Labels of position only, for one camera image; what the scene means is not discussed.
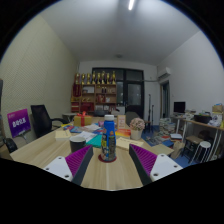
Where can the black computer monitor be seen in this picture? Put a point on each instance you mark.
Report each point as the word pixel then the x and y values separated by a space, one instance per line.
pixel 179 107

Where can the yellow gift box red ribbon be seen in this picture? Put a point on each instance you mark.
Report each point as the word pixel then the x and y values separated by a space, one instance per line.
pixel 82 119

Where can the wooden side desk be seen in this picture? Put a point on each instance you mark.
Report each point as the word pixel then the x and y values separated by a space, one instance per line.
pixel 200 128

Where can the yellow notebook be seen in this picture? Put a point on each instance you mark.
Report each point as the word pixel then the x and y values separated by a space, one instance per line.
pixel 62 134

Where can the white air conditioner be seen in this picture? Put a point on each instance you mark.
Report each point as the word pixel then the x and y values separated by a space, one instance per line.
pixel 164 74

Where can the pink flowers in white pot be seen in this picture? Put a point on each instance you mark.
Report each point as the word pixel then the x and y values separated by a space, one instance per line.
pixel 137 128

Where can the blue drink bottle white cap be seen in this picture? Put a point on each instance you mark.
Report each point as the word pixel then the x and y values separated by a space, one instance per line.
pixel 108 140

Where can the brown wooden stool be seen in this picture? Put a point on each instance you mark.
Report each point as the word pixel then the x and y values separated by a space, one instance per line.
pixel 192 144

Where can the purple sign board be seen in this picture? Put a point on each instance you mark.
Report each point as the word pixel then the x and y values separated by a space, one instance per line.
pixel 18 122

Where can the white round stool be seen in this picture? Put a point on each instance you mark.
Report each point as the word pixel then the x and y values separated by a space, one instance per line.
pixel 203 149

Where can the dark mug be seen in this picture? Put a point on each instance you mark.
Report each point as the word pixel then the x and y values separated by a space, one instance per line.
pixel 77 144

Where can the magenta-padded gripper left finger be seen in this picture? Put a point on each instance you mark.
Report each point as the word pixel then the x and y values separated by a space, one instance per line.
pixel 63 166

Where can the orange book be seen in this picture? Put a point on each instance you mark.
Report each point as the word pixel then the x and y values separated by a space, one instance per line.
pixel 123 133

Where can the flat round red coaster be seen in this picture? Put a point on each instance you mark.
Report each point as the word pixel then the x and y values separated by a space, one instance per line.
pixel 107 159

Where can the stack of books on floor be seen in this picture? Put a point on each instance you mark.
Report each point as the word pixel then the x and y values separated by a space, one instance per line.
pixel 166 128

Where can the black office chair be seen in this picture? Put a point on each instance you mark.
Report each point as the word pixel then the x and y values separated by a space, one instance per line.
pixel 42 119

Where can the small framed card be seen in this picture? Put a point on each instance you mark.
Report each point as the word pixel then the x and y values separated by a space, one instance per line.
pixel 121 121

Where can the white paper sheet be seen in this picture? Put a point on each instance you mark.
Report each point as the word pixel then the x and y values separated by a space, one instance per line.
pixel 84 135

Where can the teal book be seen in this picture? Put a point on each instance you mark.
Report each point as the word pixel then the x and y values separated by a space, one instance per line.
pixel 95 141

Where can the beige envelope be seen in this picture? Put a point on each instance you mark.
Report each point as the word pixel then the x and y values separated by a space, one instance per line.
pixel 128 143

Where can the wooden shelf unit with trophies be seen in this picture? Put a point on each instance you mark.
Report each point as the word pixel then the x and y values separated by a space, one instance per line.
pixel 94 94

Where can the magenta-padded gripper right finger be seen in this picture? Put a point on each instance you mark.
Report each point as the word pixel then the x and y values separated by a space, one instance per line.
pixel 156 166

